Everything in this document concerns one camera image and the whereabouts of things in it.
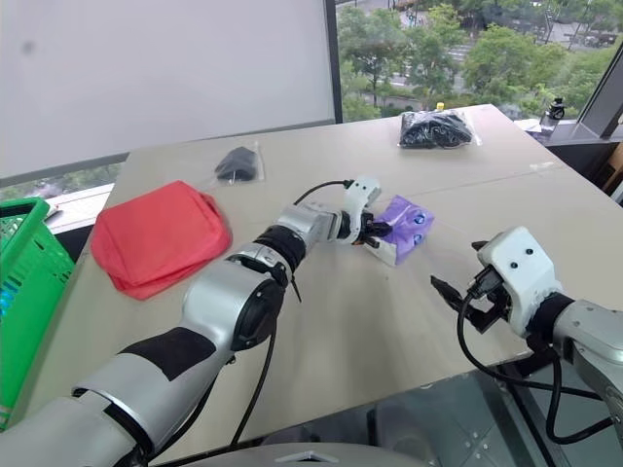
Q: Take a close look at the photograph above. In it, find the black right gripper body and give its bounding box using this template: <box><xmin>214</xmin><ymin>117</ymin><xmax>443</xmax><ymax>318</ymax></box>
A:
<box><xmin>461</xmin><ymin>266</ymin><xmax>513</xmax><ymax>335</ymax></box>

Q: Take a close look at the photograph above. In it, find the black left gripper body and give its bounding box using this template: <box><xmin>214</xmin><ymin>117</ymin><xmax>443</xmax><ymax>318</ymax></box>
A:
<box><xmin>348</xmin><ymin>211</ymin><xmax>377</xmax><ymax>246</ymax></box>

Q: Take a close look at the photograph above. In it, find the purple item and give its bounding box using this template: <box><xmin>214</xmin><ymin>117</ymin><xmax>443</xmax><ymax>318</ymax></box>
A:
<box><xmin>372</xmin><ymin>194</ymin><xmax>437</xmax><ymax>268</ymax></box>

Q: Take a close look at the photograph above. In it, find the green plastic basket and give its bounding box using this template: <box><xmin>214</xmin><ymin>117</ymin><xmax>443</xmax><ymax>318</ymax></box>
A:
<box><xmin>0</xmin><ymin>197</ymin><xmax>77</xmax><ymax>432</ymax></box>

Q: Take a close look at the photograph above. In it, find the large black item in bag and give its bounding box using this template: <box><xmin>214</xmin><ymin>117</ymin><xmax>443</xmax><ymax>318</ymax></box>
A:
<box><xmin>397</xmin><ymin>107</ymin><xmax>484</xmax><ymax>151</ymax></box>

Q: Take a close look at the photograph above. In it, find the small black item in bag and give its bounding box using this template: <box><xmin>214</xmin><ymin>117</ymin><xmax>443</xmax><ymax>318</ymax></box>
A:
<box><xmin>206</xmin><ymin>140</ymin><xmax>268</xmax><ymax>189</ymax></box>

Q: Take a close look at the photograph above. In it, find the black device on sill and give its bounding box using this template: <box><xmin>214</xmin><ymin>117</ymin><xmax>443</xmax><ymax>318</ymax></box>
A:
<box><xmin>539</xmin><ymin>98</ymin><xmax>568</xmax><ymax>137</ymax></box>

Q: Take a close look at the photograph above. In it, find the brown wooden cabinet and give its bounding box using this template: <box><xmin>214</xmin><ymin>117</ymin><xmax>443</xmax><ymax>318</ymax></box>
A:
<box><xmin>602</xmin><ymin>140</ymin><xmax>623</xmax><ymax>201</ymax></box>

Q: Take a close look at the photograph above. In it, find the red fabric pouch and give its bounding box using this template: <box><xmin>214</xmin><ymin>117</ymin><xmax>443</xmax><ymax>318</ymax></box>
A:
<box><xmin>91</xmin><ymin>179</ymin><xmax>234</xmax><ymax>302</ymax></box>

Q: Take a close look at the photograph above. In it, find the grey rounded robot torso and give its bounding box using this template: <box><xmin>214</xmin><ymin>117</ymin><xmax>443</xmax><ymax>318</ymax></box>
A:
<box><xmin>182</xmin><ymin>440</ymin><xmax>432</xmax><ymax>467</ymax></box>

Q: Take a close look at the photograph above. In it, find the white window blind panel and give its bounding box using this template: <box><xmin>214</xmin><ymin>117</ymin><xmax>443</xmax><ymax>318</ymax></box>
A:
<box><xmin>0</xmin><ymin>0</ymin><xmax>338</xmax><ymax>179</ymax></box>

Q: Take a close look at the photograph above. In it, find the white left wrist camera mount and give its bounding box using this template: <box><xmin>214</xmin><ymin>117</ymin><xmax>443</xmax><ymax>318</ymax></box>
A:
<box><xmin>339</xmin><ymin>175</ymin><xmax>383</xmax><ymax>243</ymax></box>

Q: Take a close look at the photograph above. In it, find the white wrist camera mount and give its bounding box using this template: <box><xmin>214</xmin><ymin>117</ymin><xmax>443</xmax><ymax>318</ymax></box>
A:
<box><xmin>476</xmin><ymin>226</ymin><xmax>567</xmax><ymax>340</ymax></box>
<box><xmin>339</xmin><ymin>175</ymin><xmax>383</xmax><ymax>243</ymax></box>

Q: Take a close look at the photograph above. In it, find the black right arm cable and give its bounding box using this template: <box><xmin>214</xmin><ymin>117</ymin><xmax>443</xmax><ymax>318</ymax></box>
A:
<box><xmin>456</xmin><ymin>277</ymin><xmax>615</xmax><ymax>445</ymax></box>

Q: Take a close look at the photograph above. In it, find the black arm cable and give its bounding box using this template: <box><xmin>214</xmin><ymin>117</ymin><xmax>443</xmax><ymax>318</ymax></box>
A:
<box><xmin>456</xmin><ymin>277</ymin><xmax>615</xmax><ymax>445</ymax></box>
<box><xmin>231</xmin><ymin>179</ymin><xmax>355</xmax><ymax>447</ymax></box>

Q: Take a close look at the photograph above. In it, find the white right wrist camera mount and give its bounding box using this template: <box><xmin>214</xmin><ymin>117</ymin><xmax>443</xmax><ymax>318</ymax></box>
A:
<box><xmin>476</xmin><ymin>226</ymin><xmax>567</xmax><ymax>340</ymax></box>

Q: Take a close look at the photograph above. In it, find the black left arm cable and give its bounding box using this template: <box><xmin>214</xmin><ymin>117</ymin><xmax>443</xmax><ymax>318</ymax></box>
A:
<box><xmin>231</xmin><ymin>179</ymin><xmax>355</xmax><ymax>447</ymax></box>

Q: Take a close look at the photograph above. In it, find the black window frame post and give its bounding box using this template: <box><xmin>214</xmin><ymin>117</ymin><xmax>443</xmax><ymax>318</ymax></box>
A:
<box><xmin>322</xmin><ymin>0</ymin><xmax>345</xmax><ymax>126</ymax></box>

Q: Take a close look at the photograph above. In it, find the dark slanted window frame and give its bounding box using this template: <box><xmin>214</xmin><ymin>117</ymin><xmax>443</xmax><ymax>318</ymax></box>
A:
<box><xmin>575</xmin><ymin>46</ymin><xmax>623</xmax><ymax>143</ymax></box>

